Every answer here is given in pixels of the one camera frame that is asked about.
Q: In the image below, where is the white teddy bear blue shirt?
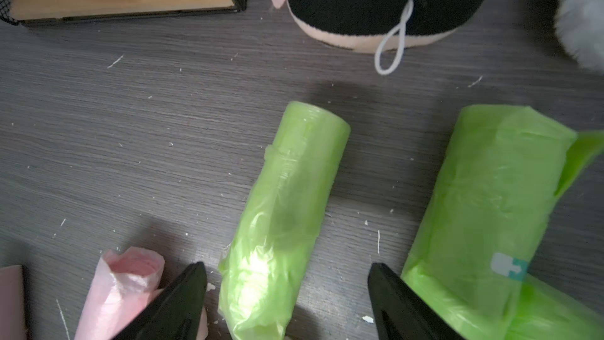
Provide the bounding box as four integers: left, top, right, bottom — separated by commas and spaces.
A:
555, 0, 603, 74

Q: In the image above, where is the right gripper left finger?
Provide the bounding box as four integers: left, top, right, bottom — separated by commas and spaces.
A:
113, 262, 207, 340

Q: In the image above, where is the small doll striped hat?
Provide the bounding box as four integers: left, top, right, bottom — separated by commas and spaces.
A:
271, 0, 484, 76

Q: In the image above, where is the green trash bag roll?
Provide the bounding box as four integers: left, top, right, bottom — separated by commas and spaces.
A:
402, 105, 603, 339
218, 102, 351, 339

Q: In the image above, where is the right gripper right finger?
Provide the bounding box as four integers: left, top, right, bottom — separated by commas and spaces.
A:
367, 263, 463, 340

